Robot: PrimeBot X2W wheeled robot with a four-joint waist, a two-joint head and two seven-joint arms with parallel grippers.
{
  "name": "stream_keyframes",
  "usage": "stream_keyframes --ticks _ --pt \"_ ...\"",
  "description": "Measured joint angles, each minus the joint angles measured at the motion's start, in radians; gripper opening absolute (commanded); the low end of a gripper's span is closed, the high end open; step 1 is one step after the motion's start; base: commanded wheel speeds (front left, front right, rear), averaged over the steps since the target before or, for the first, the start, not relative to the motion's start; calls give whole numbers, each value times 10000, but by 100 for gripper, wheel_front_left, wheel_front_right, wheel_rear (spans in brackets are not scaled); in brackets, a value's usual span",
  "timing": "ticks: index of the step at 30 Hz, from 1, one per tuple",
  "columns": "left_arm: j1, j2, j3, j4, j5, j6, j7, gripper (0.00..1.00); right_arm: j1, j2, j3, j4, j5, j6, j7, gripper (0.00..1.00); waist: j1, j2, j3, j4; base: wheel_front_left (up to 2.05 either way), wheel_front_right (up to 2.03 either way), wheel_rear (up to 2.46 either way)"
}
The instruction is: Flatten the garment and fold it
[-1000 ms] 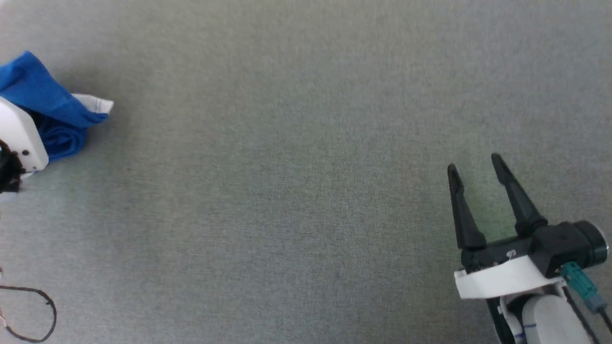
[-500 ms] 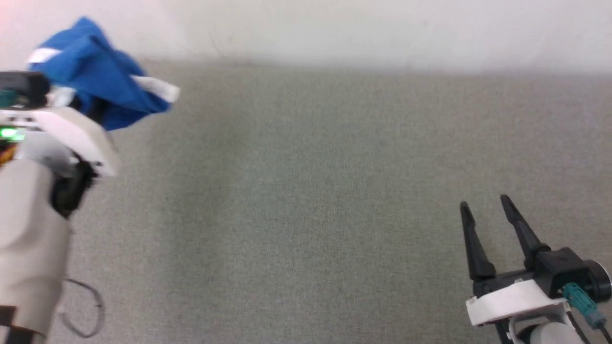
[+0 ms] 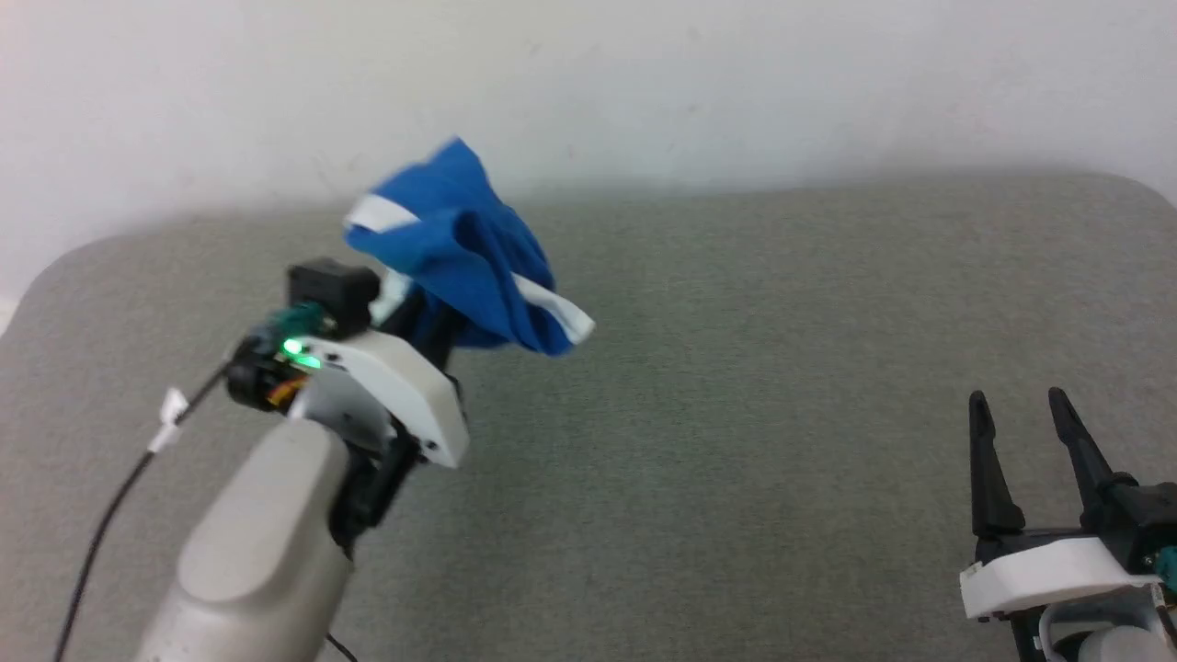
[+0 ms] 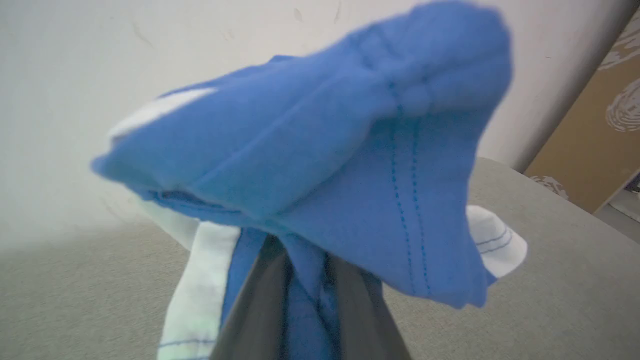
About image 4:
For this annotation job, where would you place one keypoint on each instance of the white shelf unit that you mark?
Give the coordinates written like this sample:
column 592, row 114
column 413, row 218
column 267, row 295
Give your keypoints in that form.
column 627, row 200

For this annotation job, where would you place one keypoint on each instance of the grey fabric sofa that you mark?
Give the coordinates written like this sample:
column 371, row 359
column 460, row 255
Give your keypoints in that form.
column 550, row 300

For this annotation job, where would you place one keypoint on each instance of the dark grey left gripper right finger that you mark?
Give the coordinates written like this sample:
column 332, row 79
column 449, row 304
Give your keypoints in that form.
column 362, row 325

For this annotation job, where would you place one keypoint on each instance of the brown board with white pattern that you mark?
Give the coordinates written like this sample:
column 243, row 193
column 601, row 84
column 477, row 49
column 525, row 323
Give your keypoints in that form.
column 585, row 150

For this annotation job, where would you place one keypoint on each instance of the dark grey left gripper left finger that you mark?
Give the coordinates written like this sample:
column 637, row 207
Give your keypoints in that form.
column 252, row 320

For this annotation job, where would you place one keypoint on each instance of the blue basketball shorts white trim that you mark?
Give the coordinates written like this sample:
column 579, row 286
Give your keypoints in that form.
column 300, row 150

